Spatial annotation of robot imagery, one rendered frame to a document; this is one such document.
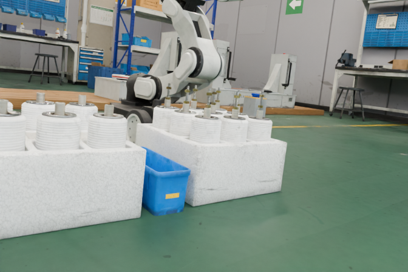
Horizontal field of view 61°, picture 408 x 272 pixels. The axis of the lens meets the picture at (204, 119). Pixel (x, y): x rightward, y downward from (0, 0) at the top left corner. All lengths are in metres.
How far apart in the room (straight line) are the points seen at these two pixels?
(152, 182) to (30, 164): 0.31
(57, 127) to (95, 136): 0.10
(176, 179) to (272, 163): 0.41
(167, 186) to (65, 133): 0.30
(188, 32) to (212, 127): 0.75
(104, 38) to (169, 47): 4.10
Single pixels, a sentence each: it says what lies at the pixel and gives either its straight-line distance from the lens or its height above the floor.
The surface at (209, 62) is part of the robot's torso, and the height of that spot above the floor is 0.45.
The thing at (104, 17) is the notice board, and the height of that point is 1.36.
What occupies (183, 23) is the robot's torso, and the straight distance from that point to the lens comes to 1.72.
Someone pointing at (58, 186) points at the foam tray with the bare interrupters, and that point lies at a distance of 0.84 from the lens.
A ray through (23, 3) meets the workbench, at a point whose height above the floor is 1.29.
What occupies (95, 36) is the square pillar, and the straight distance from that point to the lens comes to 7.58.
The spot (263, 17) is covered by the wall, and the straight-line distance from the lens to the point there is 7.93.
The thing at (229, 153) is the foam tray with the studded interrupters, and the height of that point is 0.15.
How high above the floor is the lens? 0.38
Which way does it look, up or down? 7 degrees down
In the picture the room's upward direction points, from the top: 6 degrees clockwise
